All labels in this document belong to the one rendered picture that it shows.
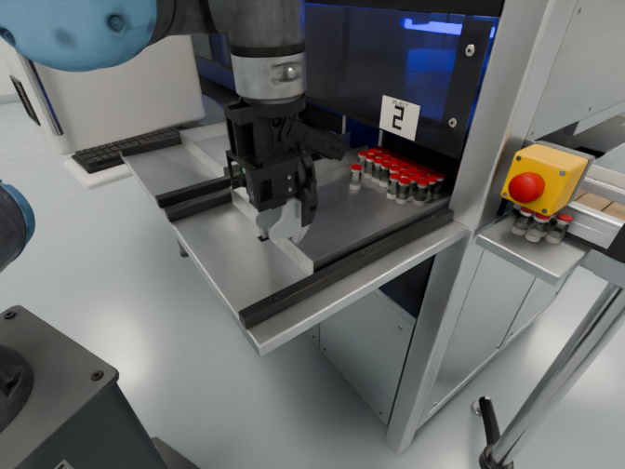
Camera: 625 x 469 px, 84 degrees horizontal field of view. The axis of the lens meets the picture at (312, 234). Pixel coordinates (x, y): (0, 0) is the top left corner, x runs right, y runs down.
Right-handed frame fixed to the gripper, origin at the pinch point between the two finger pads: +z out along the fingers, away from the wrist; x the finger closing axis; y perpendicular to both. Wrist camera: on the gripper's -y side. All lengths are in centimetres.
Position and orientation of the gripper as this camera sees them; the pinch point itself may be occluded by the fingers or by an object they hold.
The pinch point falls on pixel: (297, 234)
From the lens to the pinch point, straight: 50.5
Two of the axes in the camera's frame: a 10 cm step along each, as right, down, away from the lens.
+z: 0.2, 8.0, 6.0
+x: 5.9, 4.8, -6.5
